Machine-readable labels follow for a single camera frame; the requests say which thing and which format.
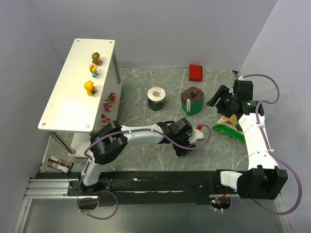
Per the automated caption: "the olive round toy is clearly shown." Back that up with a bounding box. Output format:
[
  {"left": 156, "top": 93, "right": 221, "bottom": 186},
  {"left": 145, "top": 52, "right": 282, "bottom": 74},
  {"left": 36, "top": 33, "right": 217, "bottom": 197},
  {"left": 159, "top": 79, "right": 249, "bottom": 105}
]
[{"left": 91, "top": 52, "right": 103, "bottom": 66}]

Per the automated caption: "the white two-tier shelf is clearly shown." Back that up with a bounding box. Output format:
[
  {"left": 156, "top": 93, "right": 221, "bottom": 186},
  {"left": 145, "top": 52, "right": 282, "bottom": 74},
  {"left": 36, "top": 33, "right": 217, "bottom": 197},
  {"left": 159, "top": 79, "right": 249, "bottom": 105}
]
[{"left": 38, "top": 38, "right": 122, "bottom": 158}]

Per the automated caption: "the brown snack bar wrapper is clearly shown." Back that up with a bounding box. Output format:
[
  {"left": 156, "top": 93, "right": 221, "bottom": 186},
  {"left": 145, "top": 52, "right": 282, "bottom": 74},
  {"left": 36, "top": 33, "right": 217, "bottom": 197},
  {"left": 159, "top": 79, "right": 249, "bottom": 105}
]
[{"left": 47, "top": 156, "right": 74, "bottom": 174}]

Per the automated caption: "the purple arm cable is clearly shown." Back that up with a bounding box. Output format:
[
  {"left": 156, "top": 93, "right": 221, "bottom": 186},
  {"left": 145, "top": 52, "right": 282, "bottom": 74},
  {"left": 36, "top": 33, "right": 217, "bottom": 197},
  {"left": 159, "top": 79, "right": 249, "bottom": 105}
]
[
  {"left": 223, "top": 74, "right": 303, "bottom": 216},
  {"left": 84, "top": 124, "right": 211, "bottom": 175}
]

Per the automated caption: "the strawberry cake toy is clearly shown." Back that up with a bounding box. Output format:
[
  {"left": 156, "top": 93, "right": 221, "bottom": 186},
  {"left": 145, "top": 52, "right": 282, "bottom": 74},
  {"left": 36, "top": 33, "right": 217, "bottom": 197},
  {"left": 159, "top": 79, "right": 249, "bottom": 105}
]
[{"left": 101, "top": 114, "right": 111, "bottom": 126}]

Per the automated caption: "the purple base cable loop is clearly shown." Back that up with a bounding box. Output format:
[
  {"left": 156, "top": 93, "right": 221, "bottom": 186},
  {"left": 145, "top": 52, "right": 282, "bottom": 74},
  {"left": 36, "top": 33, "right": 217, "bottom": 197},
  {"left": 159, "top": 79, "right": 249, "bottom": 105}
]
[{"left": 77, "top": 190, "right": 119, "bottom": 221}]

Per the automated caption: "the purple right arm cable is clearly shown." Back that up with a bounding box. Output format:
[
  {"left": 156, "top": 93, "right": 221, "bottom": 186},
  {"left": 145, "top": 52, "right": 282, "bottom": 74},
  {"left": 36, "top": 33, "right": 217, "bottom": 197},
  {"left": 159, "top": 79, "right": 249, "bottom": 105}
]
[{"left": 223, "top": 74, "right": 303, "bottom": 216}]

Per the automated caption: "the yellow duck toy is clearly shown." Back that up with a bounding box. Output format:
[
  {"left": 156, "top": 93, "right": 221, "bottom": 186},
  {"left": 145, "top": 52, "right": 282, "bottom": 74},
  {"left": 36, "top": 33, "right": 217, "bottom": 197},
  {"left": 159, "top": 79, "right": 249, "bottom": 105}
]
[{"left": 84, "top": 81, "right": 96, "bottom": 96}]

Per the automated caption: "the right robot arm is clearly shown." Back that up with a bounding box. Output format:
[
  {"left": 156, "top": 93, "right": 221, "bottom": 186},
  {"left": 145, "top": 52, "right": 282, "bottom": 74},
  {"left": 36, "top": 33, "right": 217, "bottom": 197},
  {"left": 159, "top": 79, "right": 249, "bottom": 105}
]
[{"left": 207, "top": 80, "right": 288, "bottom": 200}]

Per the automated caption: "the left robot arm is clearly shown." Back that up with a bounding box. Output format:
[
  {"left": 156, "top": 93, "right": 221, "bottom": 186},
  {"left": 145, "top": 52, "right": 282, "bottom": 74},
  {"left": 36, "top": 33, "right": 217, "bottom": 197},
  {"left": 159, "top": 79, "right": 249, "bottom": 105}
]
[{"left": 78, "top": 118, "right": 204, "bottom": 194}]

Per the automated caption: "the green chips bag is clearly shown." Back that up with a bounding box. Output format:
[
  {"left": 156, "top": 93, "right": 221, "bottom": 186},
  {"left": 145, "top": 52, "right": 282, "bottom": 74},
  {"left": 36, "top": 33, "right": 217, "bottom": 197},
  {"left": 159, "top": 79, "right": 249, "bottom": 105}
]
[{"left": 212, "top": 114, "right": 245, "bottom": 143}]

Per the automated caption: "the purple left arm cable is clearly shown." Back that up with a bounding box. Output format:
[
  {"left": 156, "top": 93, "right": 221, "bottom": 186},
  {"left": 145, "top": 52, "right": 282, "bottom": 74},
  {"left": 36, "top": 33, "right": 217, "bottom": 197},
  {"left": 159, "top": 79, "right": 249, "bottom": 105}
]
[{"left": 84, "top": 124, "right": 211, "bottom": 175}]

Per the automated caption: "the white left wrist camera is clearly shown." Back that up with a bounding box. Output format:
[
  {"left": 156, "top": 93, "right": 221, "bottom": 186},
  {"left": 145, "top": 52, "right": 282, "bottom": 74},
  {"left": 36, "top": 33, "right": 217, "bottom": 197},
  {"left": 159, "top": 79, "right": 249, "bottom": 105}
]
[{"left": 189, "top": 129, "right": 204, "bottom": 144}]

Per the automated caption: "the brown and green cup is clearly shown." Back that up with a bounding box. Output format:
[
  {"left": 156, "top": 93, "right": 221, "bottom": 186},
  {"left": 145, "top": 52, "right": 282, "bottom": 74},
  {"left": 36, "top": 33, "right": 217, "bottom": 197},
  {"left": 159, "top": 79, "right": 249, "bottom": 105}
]
[{"left": 181, "top": 86, "right": 204, "bottom": 116}]

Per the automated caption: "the pink donut toy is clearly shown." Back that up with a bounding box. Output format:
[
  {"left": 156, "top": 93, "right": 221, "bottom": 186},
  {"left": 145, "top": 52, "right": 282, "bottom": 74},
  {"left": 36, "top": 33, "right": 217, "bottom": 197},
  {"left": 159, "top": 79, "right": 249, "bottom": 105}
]
[{"left": 107, "top": 92, "right": 118, "bottom": 104}]

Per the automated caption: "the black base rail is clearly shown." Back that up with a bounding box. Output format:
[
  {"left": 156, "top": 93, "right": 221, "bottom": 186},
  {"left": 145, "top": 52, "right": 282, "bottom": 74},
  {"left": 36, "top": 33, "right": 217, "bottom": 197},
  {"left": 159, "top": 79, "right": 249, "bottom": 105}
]
[{"left": 67, "top": 171, "right": 235, "bottom": 207}]

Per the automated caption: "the red block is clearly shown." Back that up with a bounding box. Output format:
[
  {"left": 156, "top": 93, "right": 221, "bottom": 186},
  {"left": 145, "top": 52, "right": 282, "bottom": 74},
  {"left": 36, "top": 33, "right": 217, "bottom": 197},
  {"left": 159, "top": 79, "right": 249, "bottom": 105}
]
[{"left": 189, "top": 64, "right": 203, "bottom": 82}]

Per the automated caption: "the black and white tape roll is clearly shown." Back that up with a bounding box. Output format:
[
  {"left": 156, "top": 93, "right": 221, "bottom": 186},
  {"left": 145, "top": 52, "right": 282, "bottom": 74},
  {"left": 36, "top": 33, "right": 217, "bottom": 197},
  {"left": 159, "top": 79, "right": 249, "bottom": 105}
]
[{"left": 147, "top": 87, "right": 166, "bottom": 111}]

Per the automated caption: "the yellow bee toy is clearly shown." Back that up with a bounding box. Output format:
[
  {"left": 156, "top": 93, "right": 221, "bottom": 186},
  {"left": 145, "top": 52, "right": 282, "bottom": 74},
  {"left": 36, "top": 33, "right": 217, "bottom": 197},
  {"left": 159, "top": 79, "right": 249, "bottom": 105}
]
[{"left": 89, "top": 64, "right": 98, "bottom": 78}]

